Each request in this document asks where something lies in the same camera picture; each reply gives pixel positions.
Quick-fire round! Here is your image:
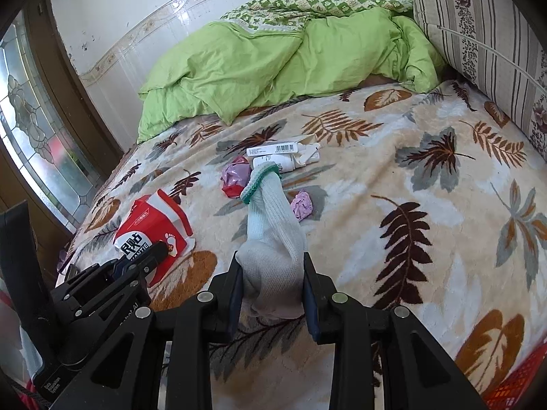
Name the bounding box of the white sock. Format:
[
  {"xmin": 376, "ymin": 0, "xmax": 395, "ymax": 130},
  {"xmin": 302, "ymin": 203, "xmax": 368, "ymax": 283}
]
[{"xmin": 236, "ymin": 163, "xmax": 307, "ymax": 320}]

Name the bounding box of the red foot patch package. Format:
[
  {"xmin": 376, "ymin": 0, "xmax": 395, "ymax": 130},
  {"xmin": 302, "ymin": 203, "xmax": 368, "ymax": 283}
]
[{"xmin": 114, "ymin": 189, "xmax": 196, "ymax": 288}]

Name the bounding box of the red purple wrapper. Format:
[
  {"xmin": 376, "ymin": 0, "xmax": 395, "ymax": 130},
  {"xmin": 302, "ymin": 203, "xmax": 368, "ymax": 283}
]
[{"xmin": 221, "ymin": 155, "xmax": 251, "ymax": 198}]

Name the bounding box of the leaf pattern blanket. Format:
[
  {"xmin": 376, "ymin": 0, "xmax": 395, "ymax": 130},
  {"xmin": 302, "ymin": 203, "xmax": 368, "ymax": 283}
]
[{"xmin": 68, "ymin": 81, "xmax": 546, "ymax": 398}]

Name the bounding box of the white barcode box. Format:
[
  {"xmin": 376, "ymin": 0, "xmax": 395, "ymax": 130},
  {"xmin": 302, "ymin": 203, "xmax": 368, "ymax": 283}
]
[{"xmin": 246, "ymin": 134, "xmax": 321, "ymax": 173}]

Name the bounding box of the stained glass window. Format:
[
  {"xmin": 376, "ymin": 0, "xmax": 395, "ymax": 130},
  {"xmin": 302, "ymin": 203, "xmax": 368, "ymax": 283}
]
[{"xmin": 1, "ymin": 12, "xmax": 104, "ymax": 233}]

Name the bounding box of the red plastic basket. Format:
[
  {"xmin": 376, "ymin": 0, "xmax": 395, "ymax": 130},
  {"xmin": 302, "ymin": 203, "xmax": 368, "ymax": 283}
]
[{"xmin": 485, "ymin": 342, "xmax": 546, "ymax": 410}]

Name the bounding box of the green quilt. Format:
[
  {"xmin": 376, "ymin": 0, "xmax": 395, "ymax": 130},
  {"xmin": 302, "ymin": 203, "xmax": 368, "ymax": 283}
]
[{"xmin": 137, "ymin": 6, "xmax": 445, "ymax": 142}]

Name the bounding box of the green patterned sheet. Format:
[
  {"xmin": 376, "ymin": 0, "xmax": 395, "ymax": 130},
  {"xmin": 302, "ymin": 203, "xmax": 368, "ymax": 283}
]
[{"xmin": 221, "ymin": 0, "xmax": 414, "ymax": 32}]

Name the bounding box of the striped floral pillow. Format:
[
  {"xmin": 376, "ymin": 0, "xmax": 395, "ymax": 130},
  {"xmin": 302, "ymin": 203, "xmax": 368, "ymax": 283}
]
[{"xmin": 414, "ymin": 0, "xmax": 546, "ymax": 154}]

